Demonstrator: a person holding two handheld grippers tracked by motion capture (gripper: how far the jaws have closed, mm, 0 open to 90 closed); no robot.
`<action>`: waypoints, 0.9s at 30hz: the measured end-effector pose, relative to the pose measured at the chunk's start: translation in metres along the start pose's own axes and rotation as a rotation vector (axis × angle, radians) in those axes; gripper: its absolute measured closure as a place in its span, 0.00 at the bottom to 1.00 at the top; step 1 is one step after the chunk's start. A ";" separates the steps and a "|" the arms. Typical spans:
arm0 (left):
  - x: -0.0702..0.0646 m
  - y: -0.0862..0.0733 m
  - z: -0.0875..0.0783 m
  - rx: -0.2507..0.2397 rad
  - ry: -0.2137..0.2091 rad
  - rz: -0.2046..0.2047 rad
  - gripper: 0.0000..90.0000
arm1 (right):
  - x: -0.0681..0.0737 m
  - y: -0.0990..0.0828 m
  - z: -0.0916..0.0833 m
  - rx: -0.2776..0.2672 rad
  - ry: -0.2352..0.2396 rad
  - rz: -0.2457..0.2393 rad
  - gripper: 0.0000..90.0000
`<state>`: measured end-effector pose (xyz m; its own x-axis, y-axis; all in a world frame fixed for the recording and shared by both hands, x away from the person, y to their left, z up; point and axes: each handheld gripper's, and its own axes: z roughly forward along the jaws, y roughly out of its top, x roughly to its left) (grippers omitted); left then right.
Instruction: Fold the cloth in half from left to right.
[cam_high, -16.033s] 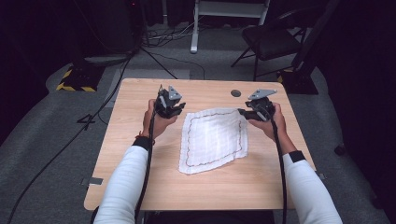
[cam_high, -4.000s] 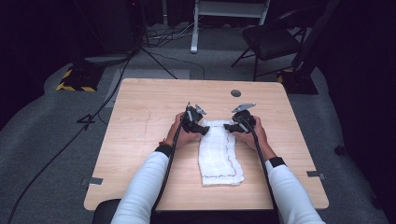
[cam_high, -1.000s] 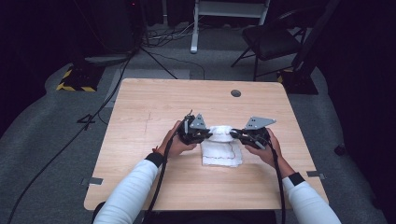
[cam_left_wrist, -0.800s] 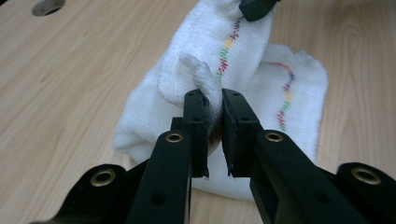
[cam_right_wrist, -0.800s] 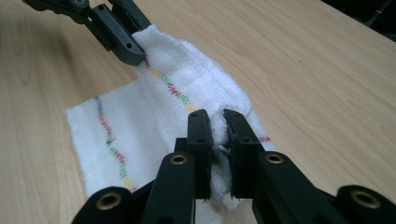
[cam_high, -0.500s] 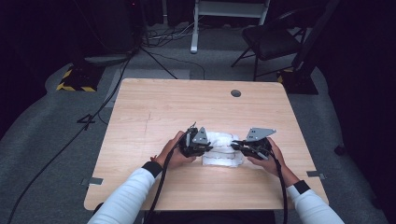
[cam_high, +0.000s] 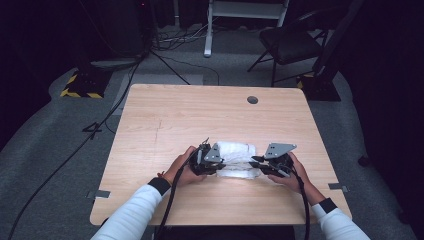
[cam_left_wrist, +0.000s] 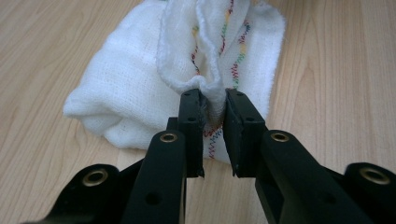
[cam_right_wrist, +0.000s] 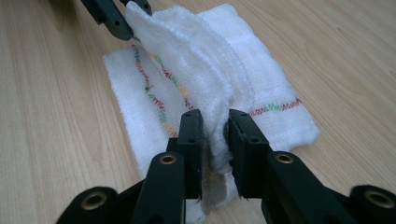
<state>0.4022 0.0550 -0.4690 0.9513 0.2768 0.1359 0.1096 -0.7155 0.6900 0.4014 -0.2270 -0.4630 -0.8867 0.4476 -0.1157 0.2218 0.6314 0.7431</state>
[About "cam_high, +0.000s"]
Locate yellow-striped black stand base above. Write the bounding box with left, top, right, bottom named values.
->
left=59, top=68, right=114, bottom=100
left=295, top=72, right=342, bottom=102

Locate long black floor cable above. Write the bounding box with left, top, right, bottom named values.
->
left=7, top=59, right=143, bottom=240

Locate grey tape piece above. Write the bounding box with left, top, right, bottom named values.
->
left=327, top=182, right=350, bottom=194
left=86, top=189, right=112, bottom=200

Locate right hand-held gripper cable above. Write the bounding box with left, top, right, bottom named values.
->
left=289, top=165, right=312, bottom=240

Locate black slanted stand pole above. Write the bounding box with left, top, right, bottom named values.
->
left=313, top=0, right=366, bottom=78

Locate black computer tower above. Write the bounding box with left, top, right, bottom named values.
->
left=98, top=0, right=156, bottom=58

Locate left hand-held gripper cable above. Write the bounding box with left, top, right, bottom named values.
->
left=155, top=146, right=202, bottom=240

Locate hand-held gripper cable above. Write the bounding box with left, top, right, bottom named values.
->
left=155, top=146, right=202, bottom=240
left=289, top=165, right=312, bottom=240

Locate black caster wheel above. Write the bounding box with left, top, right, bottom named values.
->
left=357, top=153, right=372, bottom=168

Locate white towel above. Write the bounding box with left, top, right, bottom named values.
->
left=213, top=140, right=263, bottom=180

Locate black folding chair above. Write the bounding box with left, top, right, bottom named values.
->
left=246, top=7, right=334, bottom=88

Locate thin black floor cable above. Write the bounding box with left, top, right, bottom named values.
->
left=156, top=53, right=221, bottom=87

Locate person's left hand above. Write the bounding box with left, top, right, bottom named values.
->
left=162, top=145, right=208, bottom=188

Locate person's right hand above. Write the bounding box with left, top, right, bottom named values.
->
left=266, top=151, right=322, bottom=201

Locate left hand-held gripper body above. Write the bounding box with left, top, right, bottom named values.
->
left=188, top=137, right=227, bottom=177

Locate bundle of floor cables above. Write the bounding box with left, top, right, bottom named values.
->
left=153, top=19, right=218, bottom=52

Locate white desk frame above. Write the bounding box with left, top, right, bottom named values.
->
left=203, top=0, right=290, bottom=59

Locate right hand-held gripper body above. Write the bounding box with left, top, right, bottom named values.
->
left=258, top=142, right=298, bottom=178

